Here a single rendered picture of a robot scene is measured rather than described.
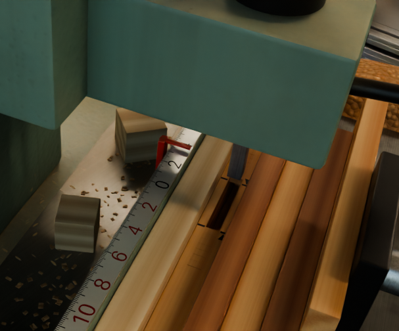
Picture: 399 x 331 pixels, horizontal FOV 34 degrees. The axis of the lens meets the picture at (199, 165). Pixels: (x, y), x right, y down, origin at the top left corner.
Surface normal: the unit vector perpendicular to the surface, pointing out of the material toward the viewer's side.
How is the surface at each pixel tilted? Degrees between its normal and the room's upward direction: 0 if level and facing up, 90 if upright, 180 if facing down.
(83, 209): 0
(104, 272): 0
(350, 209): 0
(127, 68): 90
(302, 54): 90
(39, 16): 90
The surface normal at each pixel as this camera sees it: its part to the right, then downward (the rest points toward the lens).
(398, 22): 0.12, -0.74
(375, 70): -0.12, -0.80
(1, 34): -0.33, 0.60
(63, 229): -0.04, 0.66
